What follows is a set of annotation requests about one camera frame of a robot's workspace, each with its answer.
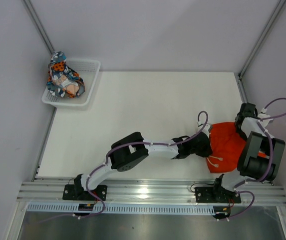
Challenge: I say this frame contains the orange shorts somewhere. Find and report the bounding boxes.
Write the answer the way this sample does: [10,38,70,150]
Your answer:
[206,122,270,178]

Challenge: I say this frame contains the patterned multicolour shorts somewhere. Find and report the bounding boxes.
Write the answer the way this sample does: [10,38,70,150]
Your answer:
[46,51,85,98]

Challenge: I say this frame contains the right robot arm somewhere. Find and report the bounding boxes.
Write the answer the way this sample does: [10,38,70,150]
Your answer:
[208,103,286,203]

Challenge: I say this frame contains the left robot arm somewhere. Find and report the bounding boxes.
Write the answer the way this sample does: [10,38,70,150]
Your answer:
[73,131,213,200]

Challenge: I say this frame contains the white plastic basket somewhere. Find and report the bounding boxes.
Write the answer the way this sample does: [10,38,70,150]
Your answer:
[41,58,101,110]

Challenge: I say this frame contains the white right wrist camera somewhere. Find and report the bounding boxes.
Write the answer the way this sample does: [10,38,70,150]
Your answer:
[258,108,274,128]

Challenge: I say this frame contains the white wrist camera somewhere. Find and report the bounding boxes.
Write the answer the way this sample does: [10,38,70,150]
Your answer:
[258,108,274,128]
[197,122,212,135]

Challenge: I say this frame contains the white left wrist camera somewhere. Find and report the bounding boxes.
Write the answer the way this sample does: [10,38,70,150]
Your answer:
[197,122,212,135]

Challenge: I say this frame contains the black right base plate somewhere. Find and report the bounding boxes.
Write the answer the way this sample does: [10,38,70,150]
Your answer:
[192,186,241,204]

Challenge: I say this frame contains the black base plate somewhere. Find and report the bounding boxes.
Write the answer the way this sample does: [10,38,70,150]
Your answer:
[192,186,241,204]
[62,184,107,201]

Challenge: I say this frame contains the aluminium mounting rail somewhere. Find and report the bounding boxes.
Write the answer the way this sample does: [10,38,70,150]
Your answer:
[16,178,286,206]

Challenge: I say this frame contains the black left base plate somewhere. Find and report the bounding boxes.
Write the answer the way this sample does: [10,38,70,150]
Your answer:
[62,184,107,201]

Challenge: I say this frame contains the white slotted cable duct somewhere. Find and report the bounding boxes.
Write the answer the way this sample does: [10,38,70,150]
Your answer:
[26,202,215,216]

